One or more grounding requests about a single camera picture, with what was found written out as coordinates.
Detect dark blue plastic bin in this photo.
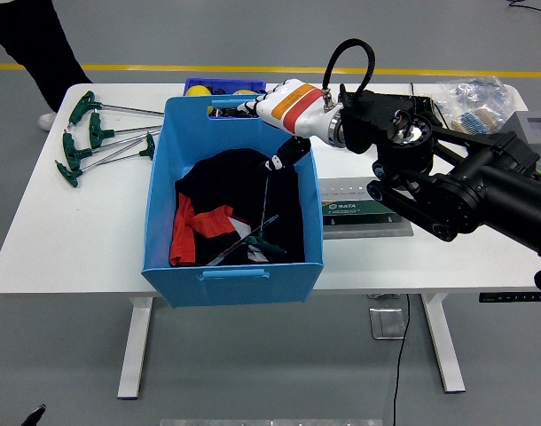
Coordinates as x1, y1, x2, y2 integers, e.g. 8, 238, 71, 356
184, 77, 268, 120

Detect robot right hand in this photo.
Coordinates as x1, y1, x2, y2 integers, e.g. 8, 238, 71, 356
234, 78, 343, 172

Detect green grey hex key rack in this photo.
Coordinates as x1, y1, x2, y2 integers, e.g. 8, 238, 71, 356
318, 177, 414, 240

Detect metal floor plate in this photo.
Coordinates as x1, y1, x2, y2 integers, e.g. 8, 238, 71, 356
368, 306, 408, 341

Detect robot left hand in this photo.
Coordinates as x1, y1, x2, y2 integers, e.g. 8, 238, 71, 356
20, 403, 47, 426

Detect light blue storage box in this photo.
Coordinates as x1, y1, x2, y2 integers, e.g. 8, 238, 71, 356
140, 94, 325, 310

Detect tan blue resistor strip pack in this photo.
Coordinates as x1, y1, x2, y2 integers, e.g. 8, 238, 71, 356
451, 109, 502, 134

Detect black table control panel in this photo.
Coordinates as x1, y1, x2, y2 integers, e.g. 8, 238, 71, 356
478, 292, 541, 304

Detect small green T-handle hex key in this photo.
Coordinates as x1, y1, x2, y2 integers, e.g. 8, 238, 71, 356
245, 174, 288, 257

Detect black and red clothing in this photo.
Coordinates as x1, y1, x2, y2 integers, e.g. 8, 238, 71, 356
169, 148, 306, 267

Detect clear bag of blue parts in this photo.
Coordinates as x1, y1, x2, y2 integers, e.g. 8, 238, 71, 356
438, 75, 522, 134

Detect large green T-handle hex key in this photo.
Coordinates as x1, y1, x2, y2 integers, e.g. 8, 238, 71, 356
206, 214, 280, 266

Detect black cable on floor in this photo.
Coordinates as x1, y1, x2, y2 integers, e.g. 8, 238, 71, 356
507, 0, 541, 21

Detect white table leg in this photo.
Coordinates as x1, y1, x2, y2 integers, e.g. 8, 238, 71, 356
117, 296, 155, 400
419, 292, 467, 395

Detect grey foam block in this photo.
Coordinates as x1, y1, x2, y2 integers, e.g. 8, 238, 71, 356
505, 110, 541, 154

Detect person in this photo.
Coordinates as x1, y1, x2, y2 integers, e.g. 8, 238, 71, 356
0, 0, 94, 132

